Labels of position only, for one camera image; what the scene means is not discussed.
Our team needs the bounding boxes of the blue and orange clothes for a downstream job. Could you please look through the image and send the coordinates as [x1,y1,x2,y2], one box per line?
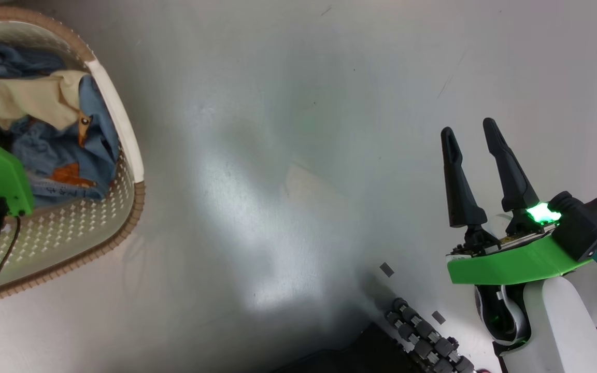
[0,44,121,204]

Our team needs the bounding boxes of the cream perforated laundry basket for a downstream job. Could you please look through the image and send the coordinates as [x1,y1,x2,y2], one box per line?
[0,6,146,300]

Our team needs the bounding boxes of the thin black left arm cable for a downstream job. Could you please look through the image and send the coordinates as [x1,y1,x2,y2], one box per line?
[0,213,22,272]

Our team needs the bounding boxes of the black omni wheel rollers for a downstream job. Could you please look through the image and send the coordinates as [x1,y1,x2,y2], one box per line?
[386,297,476,373]

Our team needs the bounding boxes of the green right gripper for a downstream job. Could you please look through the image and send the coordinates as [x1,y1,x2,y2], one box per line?
[440,118,592,285]

